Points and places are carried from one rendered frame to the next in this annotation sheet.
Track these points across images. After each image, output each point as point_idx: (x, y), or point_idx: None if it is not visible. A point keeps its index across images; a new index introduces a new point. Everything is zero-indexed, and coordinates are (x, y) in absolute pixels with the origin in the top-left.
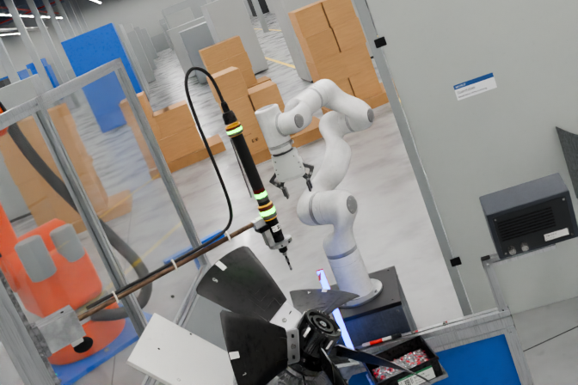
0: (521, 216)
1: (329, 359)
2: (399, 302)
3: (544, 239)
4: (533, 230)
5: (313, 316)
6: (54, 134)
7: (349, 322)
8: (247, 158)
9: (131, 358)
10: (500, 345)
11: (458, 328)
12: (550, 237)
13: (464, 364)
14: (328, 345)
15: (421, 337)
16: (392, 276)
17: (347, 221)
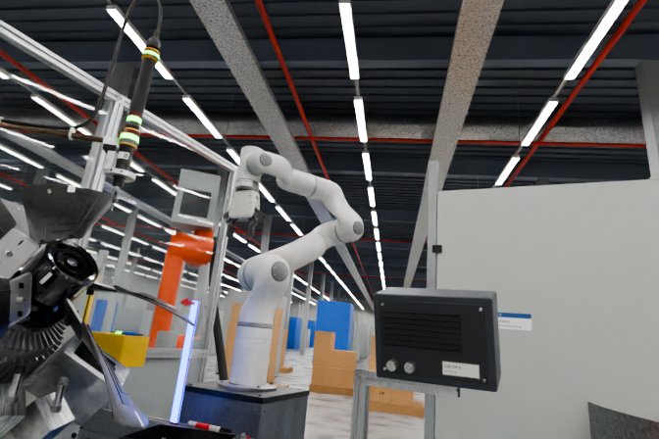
0: (416, 314)
1: (14, 280)
2: (261, 400)
3: (440, 369)
4: (429, 347)
5: (72, 250)
6: (113, 121)
7: (204, 397)
8: (141, 79)
9: None
10: None
11: None
12: (451, 371)
13: None
14: (44, 279)
15: (236, 436)
16: (293, 391)
17: (264, 283)
